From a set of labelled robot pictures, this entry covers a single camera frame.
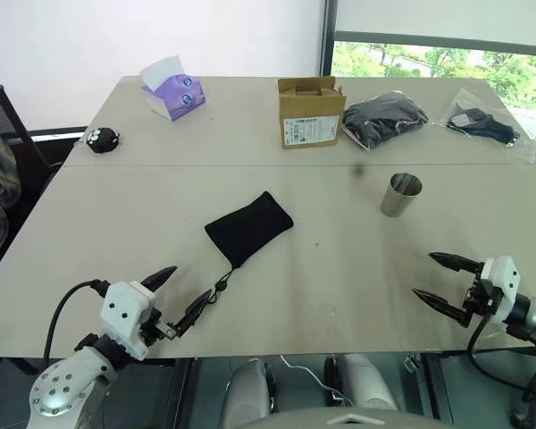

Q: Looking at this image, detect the window with dark frame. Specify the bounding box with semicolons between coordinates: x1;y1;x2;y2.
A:
329;29;536;111

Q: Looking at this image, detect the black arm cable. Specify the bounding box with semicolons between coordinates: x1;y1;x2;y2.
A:
467;312;536;391
43;279;108;359

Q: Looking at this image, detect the round black plush toy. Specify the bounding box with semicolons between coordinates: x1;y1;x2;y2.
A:
83;126;122;156

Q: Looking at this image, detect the black office chair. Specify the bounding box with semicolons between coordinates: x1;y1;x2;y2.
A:
0;84;89;281

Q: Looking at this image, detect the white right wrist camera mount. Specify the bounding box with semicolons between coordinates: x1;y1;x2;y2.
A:
479;255;522;325

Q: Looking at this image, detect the silver left robot leg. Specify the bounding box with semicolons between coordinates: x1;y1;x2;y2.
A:
220;357;279;429

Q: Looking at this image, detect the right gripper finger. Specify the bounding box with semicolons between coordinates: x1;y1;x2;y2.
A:
411;288;473;327
428;251;484;276

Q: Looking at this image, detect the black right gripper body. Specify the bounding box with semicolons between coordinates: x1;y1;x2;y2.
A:
462;271;502;315

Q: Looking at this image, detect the silver robot leg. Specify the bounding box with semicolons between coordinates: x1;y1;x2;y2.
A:
323;352;401;415
220;357;279;429

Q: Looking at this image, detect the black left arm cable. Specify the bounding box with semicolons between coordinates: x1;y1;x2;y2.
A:
43;279;108;359

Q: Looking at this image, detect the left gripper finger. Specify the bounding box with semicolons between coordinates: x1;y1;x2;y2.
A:
139;265;179;294
174;288;214;337

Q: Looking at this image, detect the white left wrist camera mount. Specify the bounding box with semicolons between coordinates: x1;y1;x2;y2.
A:
99;281;157;361

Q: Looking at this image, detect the silver right robot leg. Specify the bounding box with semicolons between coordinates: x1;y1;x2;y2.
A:
323;352;401;415

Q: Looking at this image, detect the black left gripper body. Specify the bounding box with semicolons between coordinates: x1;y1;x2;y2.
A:
138;307;180;348

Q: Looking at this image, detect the stainless steel cup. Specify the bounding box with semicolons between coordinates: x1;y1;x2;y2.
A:
380;172;423;219

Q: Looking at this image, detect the purple tissue box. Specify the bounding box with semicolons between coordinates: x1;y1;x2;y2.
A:
138;55;206;122

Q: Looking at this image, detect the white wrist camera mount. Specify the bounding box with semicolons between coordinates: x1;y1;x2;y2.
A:
99;281;157;361
479;255;522;325

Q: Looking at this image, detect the silver robot torso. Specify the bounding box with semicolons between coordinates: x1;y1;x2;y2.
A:
234;404;441;429

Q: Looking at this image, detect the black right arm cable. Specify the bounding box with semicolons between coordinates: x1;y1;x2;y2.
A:
467;312;536;391

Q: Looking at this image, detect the thin white cable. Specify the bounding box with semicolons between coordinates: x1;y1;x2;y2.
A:
278;354;355;404

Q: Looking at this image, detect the clear bag with black strap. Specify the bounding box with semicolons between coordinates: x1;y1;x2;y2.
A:
438;87;536;164

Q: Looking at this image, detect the black drawstring pouch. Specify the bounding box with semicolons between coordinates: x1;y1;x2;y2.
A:
204;190;295;309

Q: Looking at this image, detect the brown cardboard box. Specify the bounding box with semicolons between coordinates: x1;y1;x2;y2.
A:
276;75;347;150

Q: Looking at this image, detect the plastic bag of black items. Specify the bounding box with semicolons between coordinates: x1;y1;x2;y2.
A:
340;90;431;153

